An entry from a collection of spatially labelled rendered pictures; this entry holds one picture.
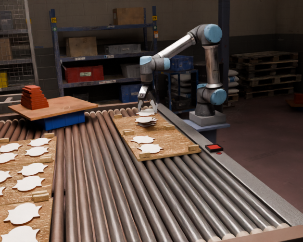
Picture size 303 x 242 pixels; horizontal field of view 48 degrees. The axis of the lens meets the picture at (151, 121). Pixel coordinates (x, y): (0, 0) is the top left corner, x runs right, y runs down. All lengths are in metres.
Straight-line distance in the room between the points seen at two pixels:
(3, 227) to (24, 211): 0.09
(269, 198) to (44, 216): 0.86
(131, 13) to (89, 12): 0.91
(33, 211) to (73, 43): 5.05
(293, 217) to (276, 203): 0.10
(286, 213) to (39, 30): 5.98
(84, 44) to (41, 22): 0.97
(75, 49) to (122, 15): 1.03
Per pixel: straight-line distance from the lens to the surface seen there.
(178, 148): 1.87
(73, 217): 1.35
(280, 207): 1.40
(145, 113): 2.17
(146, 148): 1.87
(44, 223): 1.31
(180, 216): 1.29
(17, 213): 1.39
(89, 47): 6.31
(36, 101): 2.58
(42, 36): 6.80
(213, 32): 2.27
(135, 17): 6.40
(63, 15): 6.83
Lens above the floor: 1.60
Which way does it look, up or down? 16 degrees down
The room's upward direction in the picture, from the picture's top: 3 degrees counter-clockwise
